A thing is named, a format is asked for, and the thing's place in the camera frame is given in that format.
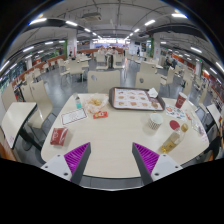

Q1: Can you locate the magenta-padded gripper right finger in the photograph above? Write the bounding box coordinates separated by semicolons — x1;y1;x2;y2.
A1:
131;142;184;186

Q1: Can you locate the dark tray with paper liner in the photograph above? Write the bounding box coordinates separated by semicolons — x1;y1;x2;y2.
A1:
108;86;167;112

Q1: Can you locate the group of beige chairs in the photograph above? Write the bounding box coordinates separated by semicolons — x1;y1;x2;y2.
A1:
0;49;224;111

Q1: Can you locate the red carton box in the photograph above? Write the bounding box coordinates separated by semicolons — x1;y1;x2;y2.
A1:
49;127;69;147

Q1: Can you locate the white paper napkin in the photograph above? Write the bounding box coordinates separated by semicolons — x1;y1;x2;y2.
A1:
147;87;159;99

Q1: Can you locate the beige chair with round hole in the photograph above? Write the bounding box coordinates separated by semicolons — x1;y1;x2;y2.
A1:
87;69;121;94
134;71;162;94

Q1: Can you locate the white side table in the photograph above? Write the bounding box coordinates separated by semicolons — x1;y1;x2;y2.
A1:
0;101;38;150
205;103;224;129

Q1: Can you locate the group of ceiling lights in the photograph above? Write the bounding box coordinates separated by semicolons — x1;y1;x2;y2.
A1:
0;12;224;73

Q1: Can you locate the ceiling air conditioner unit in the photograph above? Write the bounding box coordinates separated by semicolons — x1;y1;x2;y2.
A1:
81;12;103;23

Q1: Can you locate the red sauce packet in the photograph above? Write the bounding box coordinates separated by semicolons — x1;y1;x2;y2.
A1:
92;110;109;120

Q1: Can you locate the small clear pump bottle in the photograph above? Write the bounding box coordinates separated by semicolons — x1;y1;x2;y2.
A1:
73;93;83;110

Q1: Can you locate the white paper card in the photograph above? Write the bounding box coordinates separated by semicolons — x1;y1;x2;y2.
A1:
60;108;88;126

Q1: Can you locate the colourful sticker sheet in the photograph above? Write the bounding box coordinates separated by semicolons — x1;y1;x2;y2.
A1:
165;105;188;121

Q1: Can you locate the crumpled food wrapper bag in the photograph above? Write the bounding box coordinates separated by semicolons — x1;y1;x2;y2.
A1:
83;93;110;114

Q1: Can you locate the white patterned paper cup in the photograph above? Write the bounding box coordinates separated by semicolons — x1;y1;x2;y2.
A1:
147;113;164;131

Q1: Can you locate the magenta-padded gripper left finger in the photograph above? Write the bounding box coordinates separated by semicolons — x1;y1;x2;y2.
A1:
40;142;92;186

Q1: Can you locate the red paper drink cup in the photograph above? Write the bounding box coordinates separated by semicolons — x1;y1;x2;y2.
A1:
174;92;189;110

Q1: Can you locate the clear bottle with yellow drink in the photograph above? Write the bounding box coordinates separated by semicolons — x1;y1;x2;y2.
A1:
161;123;190;155

